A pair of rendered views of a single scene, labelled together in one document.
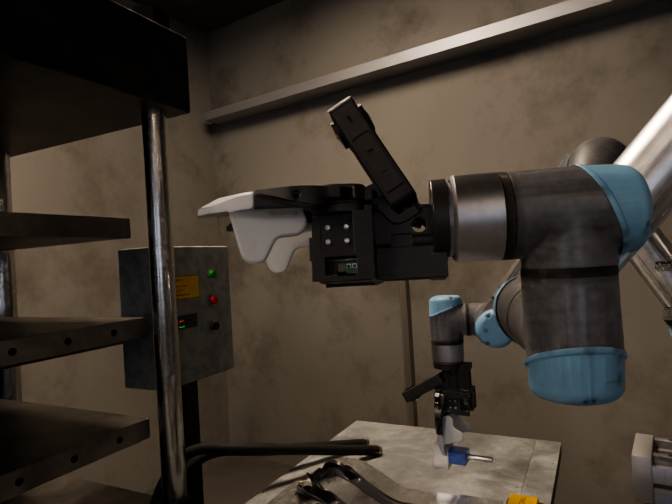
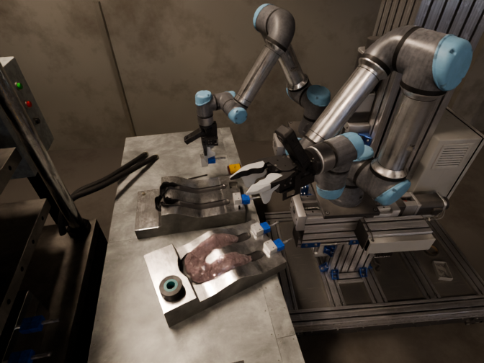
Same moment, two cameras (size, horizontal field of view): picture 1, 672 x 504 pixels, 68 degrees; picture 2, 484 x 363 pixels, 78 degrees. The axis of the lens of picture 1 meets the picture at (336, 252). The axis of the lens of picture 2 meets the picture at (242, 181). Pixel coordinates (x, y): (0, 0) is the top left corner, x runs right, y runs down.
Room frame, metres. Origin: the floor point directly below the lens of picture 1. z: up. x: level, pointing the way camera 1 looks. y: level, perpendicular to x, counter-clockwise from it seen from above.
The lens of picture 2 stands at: (0.08, 0.41, 1.89)
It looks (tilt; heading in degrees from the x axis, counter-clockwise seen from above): 41 degrees down; 321
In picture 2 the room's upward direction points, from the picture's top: straight up
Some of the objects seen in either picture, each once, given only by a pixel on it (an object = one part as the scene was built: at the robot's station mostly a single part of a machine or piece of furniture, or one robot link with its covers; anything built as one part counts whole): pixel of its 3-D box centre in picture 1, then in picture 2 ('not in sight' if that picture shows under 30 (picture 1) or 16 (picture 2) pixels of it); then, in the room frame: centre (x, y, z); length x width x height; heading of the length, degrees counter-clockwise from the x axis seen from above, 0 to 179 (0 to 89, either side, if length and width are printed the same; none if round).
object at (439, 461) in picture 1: (463, 456); (212, 158); (1.18, -0.27, 0.93); 0.13 x 0.05 x 0.05; 63
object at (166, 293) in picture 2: not in sight; (171, 287); (0.65, 0.26, 0.93); 0.08 x 0.08 x 0.04
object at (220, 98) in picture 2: (491, 319); (225, 101); (1.14, -0.34, 1.25); 0.11 x 0.11 x 0.08; 77
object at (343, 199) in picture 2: not in sight; (346, 185); (0.52, -0.47, 1.09); 0.15 x 0.15 x 0.10
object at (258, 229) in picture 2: not in sight; (266, 227); (0.69, -0.22, 0.85); 0.13 x 0.05 x 0.05; 80
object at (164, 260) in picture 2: not in sight; (216, 262); (0.68, 0.06, 0.85); 0.50 x 0.26 x 0.11; 80
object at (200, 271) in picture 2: not in sight; (216, 254); (0.69, 0.05, 0.90); 0.26 x 0.18 x 0.08; 80
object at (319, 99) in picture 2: not in sight; (316, 101); (0.94, -0.75, 1.20); 0.13 x 0.12 x 0.14; 167
